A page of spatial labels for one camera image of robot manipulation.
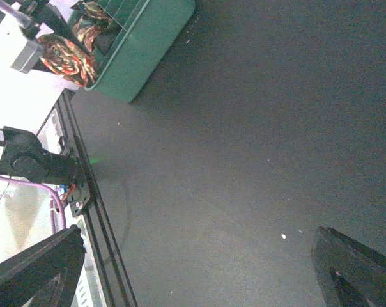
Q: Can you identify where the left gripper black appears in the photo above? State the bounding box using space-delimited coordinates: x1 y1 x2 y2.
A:
20 1 72 72

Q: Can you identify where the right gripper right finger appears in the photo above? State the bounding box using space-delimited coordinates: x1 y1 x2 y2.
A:
311 226 386 306

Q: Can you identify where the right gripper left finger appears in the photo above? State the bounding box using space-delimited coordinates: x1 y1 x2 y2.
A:
0 225 86 306

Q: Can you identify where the floral patterned tie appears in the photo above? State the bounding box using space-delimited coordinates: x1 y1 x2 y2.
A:
38 34 98 87

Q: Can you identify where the brown patterned rolled tie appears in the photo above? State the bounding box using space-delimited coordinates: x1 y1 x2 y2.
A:
71 1 116 54

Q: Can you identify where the green divided organizer tray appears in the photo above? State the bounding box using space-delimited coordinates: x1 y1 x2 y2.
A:
86 0 196 103

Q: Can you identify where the white slotted cable duct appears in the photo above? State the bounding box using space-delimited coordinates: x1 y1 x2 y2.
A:
75 218 106 307

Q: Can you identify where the black aluminium front rail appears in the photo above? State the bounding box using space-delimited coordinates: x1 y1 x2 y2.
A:
56 89 137 306

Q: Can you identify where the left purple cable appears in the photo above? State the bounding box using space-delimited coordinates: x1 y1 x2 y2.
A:
0 171 68 233

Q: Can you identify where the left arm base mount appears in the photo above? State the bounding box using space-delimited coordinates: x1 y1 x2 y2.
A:
0 126 93 217

